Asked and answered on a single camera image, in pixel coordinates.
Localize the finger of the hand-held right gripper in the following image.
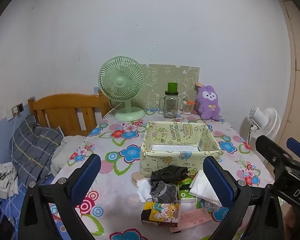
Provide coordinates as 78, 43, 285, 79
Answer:
255, 135, 294, 170
287, 137, 300, 162

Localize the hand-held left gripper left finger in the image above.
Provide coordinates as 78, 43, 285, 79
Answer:
17, 154, 102, 240

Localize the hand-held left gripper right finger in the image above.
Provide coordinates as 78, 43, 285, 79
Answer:
202, 156, 285, 240

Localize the clear plastic packet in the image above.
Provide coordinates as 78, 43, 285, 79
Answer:
199, 200, 223, 214

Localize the black bag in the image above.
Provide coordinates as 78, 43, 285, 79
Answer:
150, 165, 190, 182

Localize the yellow printed fabric storage box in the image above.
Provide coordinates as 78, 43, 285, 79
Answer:
140, 121, 223, 179

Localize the white standing fan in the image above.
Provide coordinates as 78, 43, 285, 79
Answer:
240, 107, 282, 165

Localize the white bedding cloth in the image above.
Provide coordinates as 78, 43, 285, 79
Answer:
51, 135, 87, 177

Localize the green tissue packet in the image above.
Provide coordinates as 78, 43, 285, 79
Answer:
177, 177, 198, 201

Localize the floral tablecloth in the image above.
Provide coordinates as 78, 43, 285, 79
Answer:
49, 109, 285, 240

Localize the pink paper receipt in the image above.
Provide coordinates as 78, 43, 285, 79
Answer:
170, 209, 214, 233

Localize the beige small pad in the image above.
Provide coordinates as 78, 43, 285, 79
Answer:
131, 172, 147, 187

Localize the white tissue paper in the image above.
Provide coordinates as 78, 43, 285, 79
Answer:
137, 180, 153, 203

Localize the grey plaid pillow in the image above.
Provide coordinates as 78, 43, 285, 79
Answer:
9, 114, 64, 188

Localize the yellow bear printed packet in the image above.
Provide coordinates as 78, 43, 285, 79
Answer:
141, 201, 182, 228

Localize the beige door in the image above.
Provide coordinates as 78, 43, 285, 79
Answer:
275, 0, 300, 150

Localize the purple plush bunny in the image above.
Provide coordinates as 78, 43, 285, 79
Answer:
195, 84, 221, 120

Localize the wooden headboard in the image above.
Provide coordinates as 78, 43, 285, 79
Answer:
27, 90, 112, 137

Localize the grey white crumpled cloth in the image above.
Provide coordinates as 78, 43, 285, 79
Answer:
0, 162, 19, 200

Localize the cotton swab jar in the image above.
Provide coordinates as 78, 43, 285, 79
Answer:
182, 99, 196, 115

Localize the glass jar mug green lid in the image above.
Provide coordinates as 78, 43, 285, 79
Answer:
159, 82, 181, 119

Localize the green desk fan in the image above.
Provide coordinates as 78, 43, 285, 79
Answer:
98, 57, 146, 121

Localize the green printed cardboard panel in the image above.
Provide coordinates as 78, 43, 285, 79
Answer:
139, 64, 200, 110

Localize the white fan cable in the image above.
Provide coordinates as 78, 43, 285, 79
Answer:
102, 105, 117, 120

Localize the white charging cable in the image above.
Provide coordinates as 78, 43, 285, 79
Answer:
8, 111, 17, 220

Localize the wall socket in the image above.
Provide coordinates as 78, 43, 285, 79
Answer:
11, 102, 24, 114

